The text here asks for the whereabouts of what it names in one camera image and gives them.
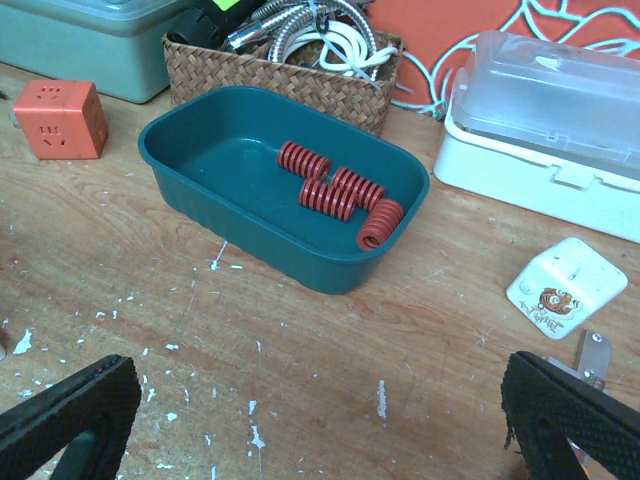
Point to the grey plastic storage box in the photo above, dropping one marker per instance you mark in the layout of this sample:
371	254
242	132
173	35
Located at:
117	45

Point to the woven wicker basket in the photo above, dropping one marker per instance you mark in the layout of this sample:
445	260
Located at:
194	71

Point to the teal plastic tray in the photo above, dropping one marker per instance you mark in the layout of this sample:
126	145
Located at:
214	160

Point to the white cube charger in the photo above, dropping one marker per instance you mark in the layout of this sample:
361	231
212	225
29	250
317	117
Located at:
563	286

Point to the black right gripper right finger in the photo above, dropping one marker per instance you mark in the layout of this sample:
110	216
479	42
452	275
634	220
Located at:
547	410

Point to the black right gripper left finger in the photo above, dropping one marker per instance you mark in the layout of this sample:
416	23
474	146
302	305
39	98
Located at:
87	416

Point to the red coil spring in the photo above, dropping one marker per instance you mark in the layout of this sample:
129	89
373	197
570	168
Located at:
303	161
367	192
380	224
327	199

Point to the red cube power socket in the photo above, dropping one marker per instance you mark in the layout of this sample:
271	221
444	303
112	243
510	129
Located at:
61	119

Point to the yellow green cordless drill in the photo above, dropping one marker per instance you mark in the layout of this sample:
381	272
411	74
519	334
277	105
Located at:
203	23

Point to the white lidded storage box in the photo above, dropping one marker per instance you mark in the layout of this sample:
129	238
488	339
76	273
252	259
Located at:
548	127

